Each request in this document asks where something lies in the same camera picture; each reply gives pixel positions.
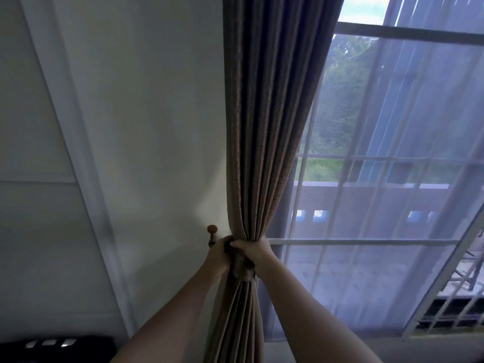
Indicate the person's right hand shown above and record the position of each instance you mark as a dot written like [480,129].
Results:
[258,254]

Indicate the person's left hand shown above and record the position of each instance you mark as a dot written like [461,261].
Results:
[216,257]

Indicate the person's left fingers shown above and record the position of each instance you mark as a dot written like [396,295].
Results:
[228,243]

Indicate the person's right fingers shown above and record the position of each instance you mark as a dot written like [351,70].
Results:
[244,245]

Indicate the brown curtain tieback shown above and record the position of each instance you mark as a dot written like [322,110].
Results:
[242,266]

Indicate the brown heavy curtain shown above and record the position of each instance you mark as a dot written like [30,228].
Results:
[264,147]

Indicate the person's left forearm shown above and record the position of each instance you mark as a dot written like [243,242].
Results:
[172,321]

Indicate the person's right forearm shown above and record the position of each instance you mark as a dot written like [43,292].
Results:
[306,317]

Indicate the wooden curtain hook knob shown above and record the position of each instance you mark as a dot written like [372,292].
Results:
[211,234]

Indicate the white sheer curtain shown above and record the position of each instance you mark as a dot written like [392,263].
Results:
[382,177]

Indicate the white framed window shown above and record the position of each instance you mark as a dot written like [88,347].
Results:
[389,166]

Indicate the black appliance with buttons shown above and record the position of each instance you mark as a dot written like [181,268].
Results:
[56,349]

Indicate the white door frame trim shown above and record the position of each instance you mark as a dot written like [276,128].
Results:
[75,154]

